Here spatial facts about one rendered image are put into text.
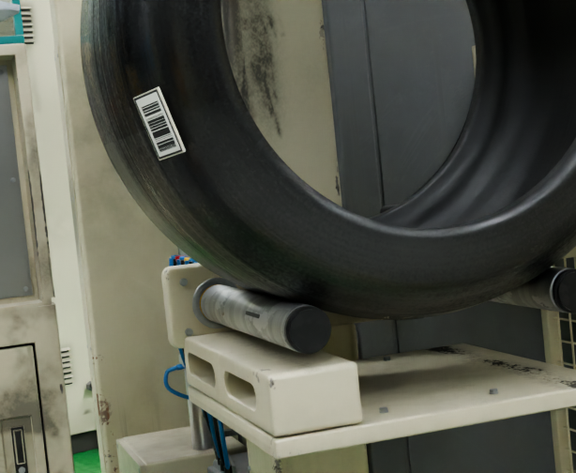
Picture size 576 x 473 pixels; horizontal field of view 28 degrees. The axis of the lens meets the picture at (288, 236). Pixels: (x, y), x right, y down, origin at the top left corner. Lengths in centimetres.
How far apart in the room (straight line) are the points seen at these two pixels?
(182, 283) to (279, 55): 31
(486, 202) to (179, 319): 39
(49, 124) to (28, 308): 318
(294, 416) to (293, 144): 47
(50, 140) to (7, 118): 310
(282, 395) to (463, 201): 43
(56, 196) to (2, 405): 317
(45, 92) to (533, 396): 386
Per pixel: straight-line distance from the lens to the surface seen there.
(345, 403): 111
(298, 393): 109
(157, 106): 103
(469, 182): 142
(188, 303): 141
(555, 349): 164
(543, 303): 122
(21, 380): 172
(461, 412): 115
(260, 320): 116
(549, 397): 120
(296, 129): 147
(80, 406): 493
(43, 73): 488
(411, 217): 139
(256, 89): 146
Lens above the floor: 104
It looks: 3 degrees down
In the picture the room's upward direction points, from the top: 6 degrees counter-clockwise
